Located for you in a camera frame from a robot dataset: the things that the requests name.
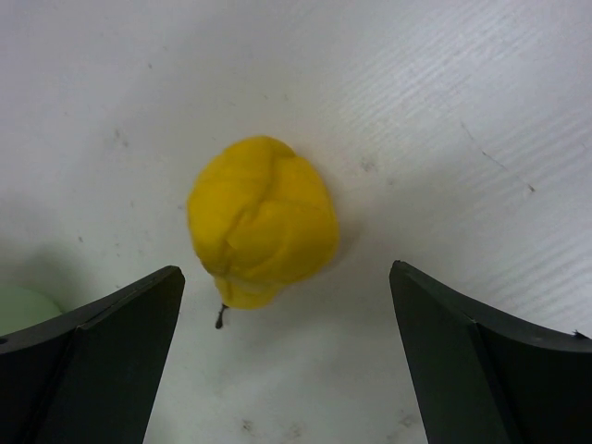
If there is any green scalloped fruit bowl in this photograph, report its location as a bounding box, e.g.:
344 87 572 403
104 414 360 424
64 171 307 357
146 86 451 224
0 284 62 336

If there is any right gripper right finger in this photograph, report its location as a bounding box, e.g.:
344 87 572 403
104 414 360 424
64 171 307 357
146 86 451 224
389 261 591 443

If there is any yellow fake pear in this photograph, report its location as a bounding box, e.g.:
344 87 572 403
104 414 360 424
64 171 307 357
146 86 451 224
186 135 340 312

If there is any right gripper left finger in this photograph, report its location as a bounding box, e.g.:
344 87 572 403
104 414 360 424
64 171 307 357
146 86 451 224
1 265 185 444

